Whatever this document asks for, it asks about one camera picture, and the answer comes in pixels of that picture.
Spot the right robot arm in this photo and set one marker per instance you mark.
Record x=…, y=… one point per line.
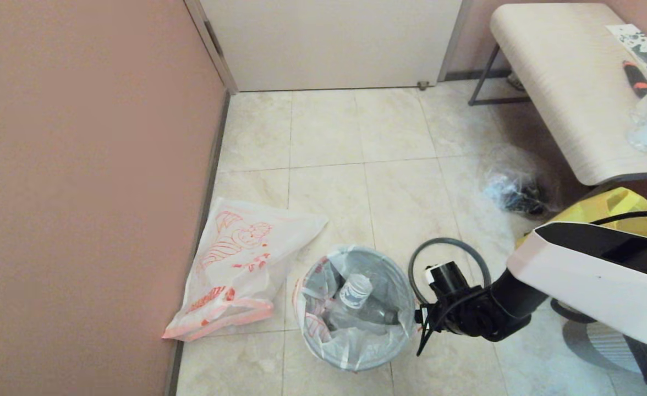
x=593, y=286

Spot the printed black white label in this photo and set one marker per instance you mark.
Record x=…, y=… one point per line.
x=634, y=41

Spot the translucent white red-trimmed bag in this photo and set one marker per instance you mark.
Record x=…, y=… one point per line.
x=356, y=346

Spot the grey ribbed robot base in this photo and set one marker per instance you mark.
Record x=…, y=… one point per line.
x=598, y=346

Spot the yellow shopping bag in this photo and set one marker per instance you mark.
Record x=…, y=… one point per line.
x=604, y=206

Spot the white bag with cartoon print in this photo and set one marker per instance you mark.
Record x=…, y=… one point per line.
x=235, y=258

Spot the beige table with metal legs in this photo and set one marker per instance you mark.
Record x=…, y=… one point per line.
x=565, y=71

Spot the black round trash bin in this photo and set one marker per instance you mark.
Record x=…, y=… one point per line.
x=351, y=364

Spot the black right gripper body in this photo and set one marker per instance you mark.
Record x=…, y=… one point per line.
x=444, y=319

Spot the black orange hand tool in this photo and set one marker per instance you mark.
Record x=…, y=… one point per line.
x=638, y=81

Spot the white door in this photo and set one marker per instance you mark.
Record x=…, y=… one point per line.
x=329, y=44

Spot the clear bag with dark contents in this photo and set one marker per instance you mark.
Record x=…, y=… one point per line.
x=516, y=192

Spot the crushed clear plastic bottle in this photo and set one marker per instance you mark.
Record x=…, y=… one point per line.
x=355, y=294

